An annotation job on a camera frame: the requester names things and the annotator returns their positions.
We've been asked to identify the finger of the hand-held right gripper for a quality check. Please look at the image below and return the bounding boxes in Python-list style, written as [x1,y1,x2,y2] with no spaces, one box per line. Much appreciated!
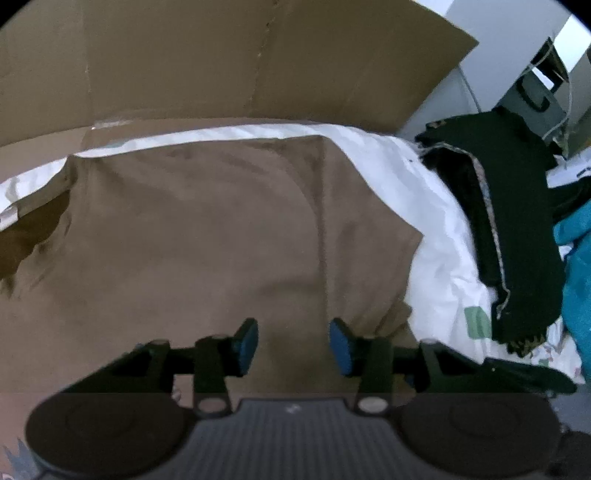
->
[482,355,578,397]

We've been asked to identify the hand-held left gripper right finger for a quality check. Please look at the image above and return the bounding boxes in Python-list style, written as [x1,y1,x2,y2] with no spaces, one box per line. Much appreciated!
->
[328,318,518,415]

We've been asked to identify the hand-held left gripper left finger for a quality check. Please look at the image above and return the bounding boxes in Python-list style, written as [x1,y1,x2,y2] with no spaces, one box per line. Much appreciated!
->
[69,318,260,415]

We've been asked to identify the brown printed t-shirt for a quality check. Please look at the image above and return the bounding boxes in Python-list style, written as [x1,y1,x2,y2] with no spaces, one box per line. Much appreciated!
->
[0,136,426,444]

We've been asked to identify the teal printed cloth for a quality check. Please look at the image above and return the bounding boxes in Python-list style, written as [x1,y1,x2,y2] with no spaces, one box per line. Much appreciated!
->
[551,217,591,352]

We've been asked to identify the black garment with patterned trim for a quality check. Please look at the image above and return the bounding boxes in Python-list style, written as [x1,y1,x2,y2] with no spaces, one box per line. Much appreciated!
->
[414,108,568,356]

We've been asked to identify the cream bear print blanket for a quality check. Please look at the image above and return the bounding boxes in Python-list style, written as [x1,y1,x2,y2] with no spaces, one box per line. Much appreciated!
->
[0,122,583,384]

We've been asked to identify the flattened cardboard sheet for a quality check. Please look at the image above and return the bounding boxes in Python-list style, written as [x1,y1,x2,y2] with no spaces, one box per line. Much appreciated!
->
[0,0,480,148]

